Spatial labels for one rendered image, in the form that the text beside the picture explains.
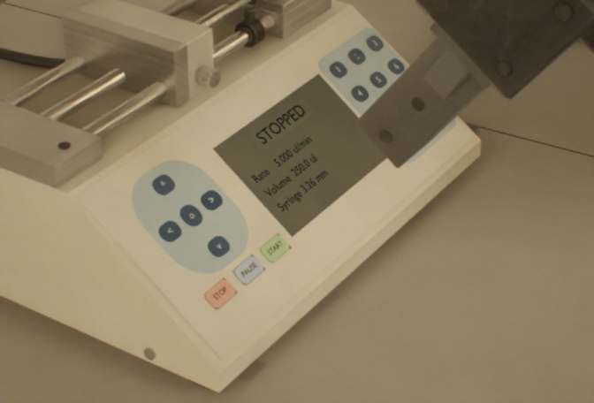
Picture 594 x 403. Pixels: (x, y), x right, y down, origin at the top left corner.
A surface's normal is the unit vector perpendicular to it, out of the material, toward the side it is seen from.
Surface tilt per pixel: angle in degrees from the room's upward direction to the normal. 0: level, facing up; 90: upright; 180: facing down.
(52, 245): 87
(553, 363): 0
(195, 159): 36
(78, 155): 90
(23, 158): 90
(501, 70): 90
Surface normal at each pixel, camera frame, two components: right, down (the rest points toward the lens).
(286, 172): 0.50, -0.51
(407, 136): -0.55, 0.44
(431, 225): 0.00, -0.85
